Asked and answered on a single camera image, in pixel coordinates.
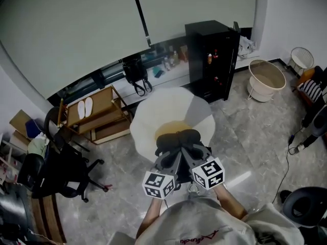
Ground black glass-door fridge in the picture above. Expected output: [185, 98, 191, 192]
[184, 20, 241, 104]

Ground white wire chair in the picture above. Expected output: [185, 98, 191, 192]
[287, 46, 315, 74]

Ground black floor cable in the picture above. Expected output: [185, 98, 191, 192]
[272, 134, 307, 204]

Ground striped pillow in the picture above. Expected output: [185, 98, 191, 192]
[301, 80, 323, 103]

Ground person's right forearm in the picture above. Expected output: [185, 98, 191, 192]
[213, 185, 249, 223]

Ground white roller blind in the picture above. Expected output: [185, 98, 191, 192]
[134, 0, 258, 45]
[0, 0, 151, 99]

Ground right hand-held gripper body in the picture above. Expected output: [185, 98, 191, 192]
[191, 157, 225, 190]

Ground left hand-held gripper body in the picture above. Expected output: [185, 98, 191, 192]
[142, 171, 177, 201]

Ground black handbag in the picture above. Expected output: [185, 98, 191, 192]
[122, 57, 153, 97]

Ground green cloth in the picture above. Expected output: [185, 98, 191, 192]
[27, 134, 50, 160]

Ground white egg-shaped seat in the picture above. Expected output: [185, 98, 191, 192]
[129, 86, 217, 163]

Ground black round floor fan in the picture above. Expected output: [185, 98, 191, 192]
[282, 186, 327, 227]

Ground white crumpled bag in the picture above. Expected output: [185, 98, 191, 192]
[239, 36, 256, 58]

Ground round white side table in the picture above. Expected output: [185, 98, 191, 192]
[247, 59, 287, 103]

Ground cardboard box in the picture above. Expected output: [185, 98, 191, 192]
[9, 109, 34, 148]

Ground black garment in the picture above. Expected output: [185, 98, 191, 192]
[155, 129, 205, 185]

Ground person's white shirt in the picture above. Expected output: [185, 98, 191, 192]
[107, 197, 305, 245]

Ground wooden shelf trolley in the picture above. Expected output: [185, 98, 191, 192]
[57, 85, 133, 145]

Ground brown wooden bench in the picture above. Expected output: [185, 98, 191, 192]
[32, 192, 67, 243]

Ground person's left forearm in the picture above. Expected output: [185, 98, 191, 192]
[136, 197, 166, 239]

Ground orange armchair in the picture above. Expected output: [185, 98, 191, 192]
[296, 66, 327, 107]

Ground black office chair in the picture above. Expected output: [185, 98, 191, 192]
[17, 107, 113, 204]

